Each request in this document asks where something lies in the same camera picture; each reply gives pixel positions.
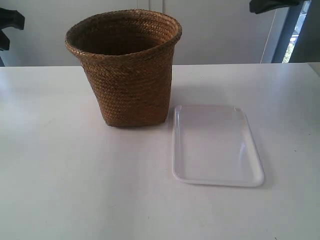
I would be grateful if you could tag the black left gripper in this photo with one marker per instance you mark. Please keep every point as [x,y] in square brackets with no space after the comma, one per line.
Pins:
[9,19]

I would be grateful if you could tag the brown woven wicker basket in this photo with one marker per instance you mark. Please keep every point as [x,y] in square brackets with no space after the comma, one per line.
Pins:
[127,57]

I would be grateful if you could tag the white rectangular plastic tray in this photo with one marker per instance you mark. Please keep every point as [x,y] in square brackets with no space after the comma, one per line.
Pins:
[213,145]

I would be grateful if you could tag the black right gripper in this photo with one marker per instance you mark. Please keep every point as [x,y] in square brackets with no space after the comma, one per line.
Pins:
[262,6]

